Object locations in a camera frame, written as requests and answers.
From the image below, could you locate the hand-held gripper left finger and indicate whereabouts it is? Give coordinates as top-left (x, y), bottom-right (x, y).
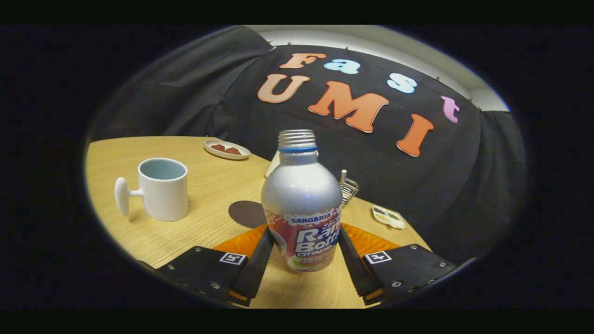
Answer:
top-left (155, 224), bottom-right (275, 307)

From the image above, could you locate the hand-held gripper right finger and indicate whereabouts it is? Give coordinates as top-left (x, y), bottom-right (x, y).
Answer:
top-left (338, 223), bottom-right (458, 306)

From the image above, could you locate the dark brown round coaster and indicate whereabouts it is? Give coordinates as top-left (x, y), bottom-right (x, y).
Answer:
top-left (228, 200), bottom-right (267, 229)

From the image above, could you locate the silver juice bottle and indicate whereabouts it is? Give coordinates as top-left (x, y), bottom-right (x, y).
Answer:
top-left (260, 129), bottom-right (344, 273)

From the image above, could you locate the white cup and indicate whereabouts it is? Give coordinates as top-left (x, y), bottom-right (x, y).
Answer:
top-left (114, 157), bottom-right (189, 222)

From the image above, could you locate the white divided condiment tray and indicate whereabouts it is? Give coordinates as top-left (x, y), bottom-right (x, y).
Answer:
top-left (372, 206), bottom-right (406, 230)

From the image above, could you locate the wooden table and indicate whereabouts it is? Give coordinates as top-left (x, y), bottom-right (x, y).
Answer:
top-left (85, 135), bottom-right (432, 309)

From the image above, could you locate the white toaster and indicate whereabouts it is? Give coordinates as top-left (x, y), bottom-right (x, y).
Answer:
top-left (265, 151), bottom-right (280, 178)

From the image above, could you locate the white plate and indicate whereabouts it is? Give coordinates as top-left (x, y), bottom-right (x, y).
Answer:
top-left (204, 139), bottom-right (251, 161)

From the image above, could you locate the black backdrop cloth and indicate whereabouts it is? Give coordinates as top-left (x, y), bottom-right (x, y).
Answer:
top-left (88, 26), bottom-right (527, 265)

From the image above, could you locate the metal wire basket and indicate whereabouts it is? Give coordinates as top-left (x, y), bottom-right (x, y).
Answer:
top-left (340, 176), bottom-right (360, 206)

